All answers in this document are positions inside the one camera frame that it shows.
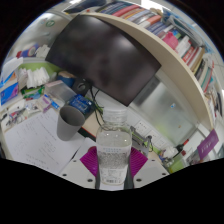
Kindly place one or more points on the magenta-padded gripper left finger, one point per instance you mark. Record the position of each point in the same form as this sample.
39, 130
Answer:
89, 161

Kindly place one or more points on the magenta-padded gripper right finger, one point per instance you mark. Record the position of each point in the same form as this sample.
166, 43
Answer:
138, 161

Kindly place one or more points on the clear plastic water bottle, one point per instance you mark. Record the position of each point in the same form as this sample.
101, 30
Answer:
114, 150

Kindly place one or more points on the grey metal laptop stand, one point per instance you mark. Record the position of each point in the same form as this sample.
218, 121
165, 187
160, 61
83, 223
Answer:
141, 140

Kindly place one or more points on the grey ribbed cup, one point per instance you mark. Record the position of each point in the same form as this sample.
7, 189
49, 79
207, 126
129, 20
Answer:
68, 126

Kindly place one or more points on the white printed paper sheet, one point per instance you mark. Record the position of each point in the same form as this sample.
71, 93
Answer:
36, 140

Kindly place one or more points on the blue circuit board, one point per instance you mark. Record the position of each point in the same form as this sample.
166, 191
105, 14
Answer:
80, 104

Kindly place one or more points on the purple hanging banner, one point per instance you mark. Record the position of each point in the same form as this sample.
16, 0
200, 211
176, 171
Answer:
208, 144

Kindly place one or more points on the clear plastic box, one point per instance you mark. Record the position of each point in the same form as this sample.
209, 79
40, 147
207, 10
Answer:
60, 90

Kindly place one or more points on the stack of white napkins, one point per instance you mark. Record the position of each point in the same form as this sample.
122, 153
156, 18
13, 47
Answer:
37, 77

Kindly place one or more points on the black computer monitor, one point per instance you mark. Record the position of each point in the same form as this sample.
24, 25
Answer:
106, 60

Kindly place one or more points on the blue tissue box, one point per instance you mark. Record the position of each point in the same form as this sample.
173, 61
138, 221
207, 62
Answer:
9, 91

